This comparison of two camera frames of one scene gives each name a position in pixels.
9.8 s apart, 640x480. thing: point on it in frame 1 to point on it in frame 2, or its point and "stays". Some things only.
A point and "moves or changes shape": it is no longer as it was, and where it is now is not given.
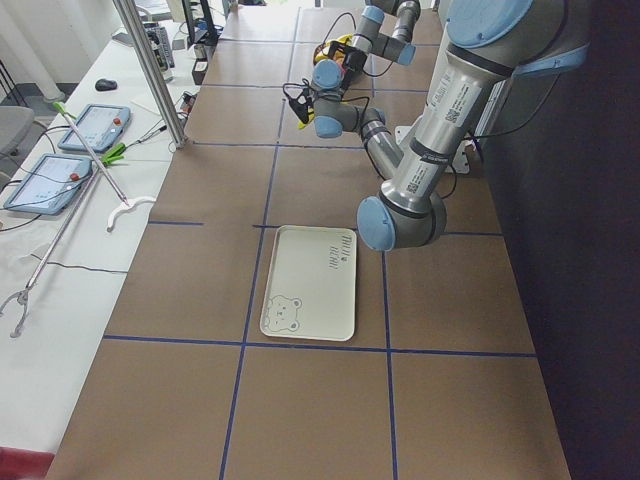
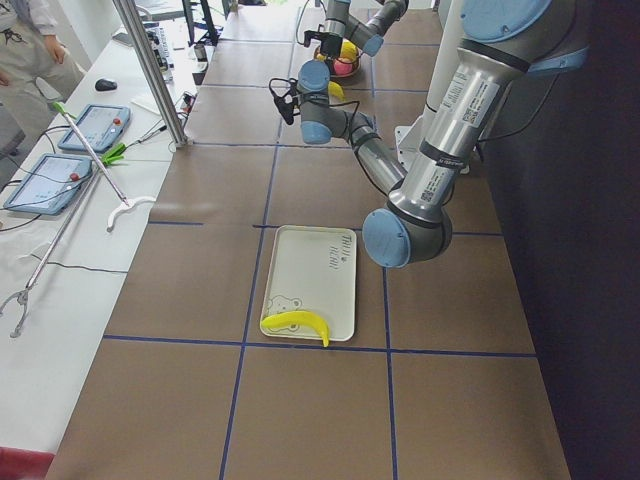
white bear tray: [310, 288] stays
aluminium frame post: [133, 25] stays
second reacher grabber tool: [116, 156] stays
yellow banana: [302, 124] moves or changes shape
